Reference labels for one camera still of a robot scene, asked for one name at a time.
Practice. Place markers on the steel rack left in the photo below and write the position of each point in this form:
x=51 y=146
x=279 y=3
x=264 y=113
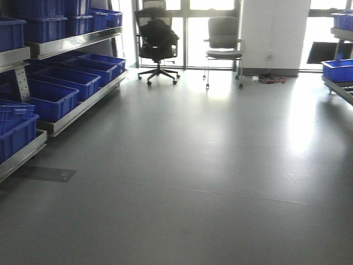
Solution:
x=14 y=61

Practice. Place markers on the blue crate on right rack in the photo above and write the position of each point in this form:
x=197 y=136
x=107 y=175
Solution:
x=338 y=71

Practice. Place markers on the black mesh office chair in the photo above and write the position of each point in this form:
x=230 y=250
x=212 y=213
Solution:
x=156 y=40

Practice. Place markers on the blue crate lower shelf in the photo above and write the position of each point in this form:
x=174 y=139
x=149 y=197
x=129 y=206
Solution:
x=52 y=102

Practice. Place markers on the black monitor on floor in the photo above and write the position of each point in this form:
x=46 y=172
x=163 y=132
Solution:
x=321 y=51

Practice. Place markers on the blue crate lower left front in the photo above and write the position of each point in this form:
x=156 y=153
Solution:
x=18 y=127

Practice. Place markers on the grey office chair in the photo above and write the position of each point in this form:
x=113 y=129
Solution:
x=224 y=43

